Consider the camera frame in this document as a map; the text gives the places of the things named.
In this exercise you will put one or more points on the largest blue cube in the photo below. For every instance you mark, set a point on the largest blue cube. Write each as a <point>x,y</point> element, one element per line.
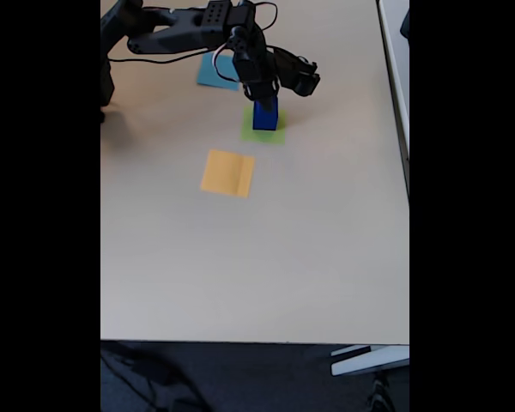
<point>264,122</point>

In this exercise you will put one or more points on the green paper square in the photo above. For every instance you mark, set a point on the green paper square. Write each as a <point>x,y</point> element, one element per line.
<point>279,136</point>

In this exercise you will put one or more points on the blue paper square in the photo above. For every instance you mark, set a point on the blue paper square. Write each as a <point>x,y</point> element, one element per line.
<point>206,75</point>

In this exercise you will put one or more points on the orange paper square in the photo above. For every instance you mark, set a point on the orange paper square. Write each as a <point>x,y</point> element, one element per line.
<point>223,173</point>

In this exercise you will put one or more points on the dark blue object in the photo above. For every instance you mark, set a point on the dark blue object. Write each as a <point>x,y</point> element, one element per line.
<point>405,23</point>

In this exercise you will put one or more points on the white table foot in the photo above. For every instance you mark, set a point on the white table foot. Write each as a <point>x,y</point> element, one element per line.
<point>369,362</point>

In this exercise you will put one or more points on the black camera box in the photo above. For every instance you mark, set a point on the black camera box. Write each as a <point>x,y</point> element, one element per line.
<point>300,73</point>

